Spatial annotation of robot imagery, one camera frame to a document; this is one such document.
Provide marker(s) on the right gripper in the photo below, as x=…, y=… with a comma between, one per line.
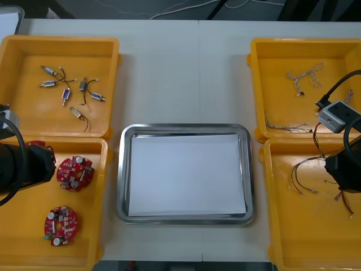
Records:
x=345, y=172

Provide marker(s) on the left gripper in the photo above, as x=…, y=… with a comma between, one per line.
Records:
x=41, y=165

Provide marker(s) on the round red circuit board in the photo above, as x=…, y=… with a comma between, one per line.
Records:
x=74, y=173
x=60, y=226
x=34, y=144

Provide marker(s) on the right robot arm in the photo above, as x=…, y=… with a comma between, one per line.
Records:
x=337, y=120

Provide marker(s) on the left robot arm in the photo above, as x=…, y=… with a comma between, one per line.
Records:
x=8, y=169

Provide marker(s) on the yellow-orange plastic bin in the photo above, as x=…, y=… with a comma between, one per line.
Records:
x=28, y=121
x=282, y=56
x=304, y=226
x=28, y=254

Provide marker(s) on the steel tray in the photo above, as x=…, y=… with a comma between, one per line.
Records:
x=123, y=175

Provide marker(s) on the dark grey metal solenoid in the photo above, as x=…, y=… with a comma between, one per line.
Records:
x=83, y=85

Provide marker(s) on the white paper sheet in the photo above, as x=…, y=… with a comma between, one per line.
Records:
x=186, y=175

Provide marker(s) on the grey-rimmed white container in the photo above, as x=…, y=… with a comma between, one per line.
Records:
x=7, y=22

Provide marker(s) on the black equipment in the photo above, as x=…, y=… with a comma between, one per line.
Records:
x=310, y=9

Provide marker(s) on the black stand leg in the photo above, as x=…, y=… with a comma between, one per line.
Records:
x=217, y=9

